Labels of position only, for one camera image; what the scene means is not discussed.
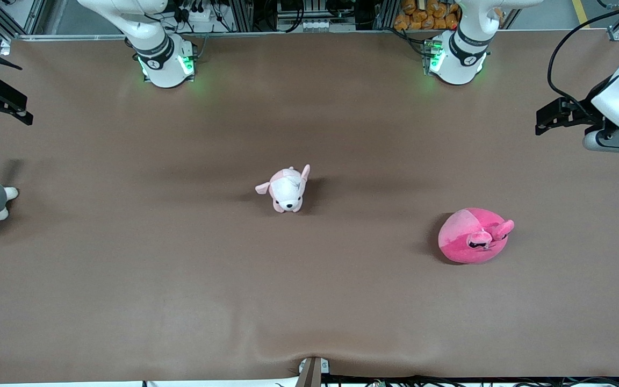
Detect brown table cover cloth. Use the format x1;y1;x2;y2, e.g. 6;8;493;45
0;30;619;383

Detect pale pink plush dog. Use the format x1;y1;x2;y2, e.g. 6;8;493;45
255;164;311;213

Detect metal table edge clamp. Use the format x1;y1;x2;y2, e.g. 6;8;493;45
294;357;330;387

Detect round hot pink plush toy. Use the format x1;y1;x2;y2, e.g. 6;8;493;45
438;207;515;264

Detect white power strip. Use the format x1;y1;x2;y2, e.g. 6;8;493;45
299;19;338;32

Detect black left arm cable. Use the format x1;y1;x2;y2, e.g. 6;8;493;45
548;0;619;111

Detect aluminium table frame rail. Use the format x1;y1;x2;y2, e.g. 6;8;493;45
11;30;450;41

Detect bag of orange toys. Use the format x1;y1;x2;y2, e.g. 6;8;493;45
394;0;460;31

